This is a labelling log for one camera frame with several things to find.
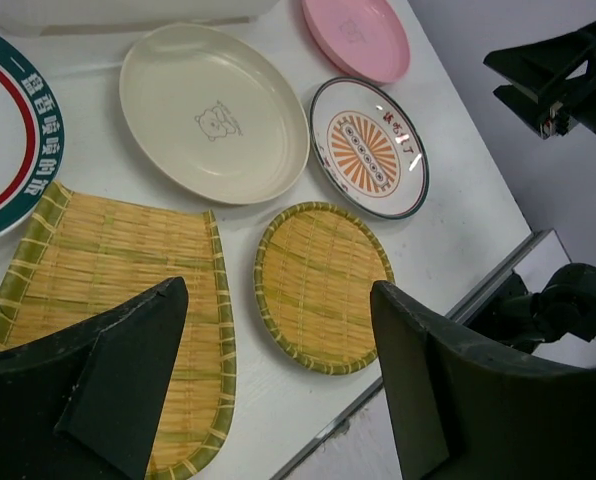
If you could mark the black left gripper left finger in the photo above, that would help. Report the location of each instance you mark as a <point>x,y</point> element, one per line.
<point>86,401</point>

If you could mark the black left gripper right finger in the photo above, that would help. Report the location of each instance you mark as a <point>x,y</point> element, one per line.
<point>463,406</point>

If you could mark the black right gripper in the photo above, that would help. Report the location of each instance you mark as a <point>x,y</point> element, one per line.
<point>552,83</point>

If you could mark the cream oval plate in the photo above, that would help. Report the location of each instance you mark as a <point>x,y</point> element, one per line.
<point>213,114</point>

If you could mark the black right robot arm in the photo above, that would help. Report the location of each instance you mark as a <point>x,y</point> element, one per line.
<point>523,320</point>

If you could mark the white plastic bin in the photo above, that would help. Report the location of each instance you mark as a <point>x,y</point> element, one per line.
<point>30,18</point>

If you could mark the rectangular bamboo tray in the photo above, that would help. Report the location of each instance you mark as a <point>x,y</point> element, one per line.
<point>82,255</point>

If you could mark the round bamboo tray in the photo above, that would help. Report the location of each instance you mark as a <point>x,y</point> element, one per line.
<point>313,271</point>

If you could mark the pink plastic plate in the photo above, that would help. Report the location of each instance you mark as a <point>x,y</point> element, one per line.
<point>362,38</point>

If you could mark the orange sunburst patterned plate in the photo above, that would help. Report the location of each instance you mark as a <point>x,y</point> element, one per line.
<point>369,148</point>

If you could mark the green rimmed white plate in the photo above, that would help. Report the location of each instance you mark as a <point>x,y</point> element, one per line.
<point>32,136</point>

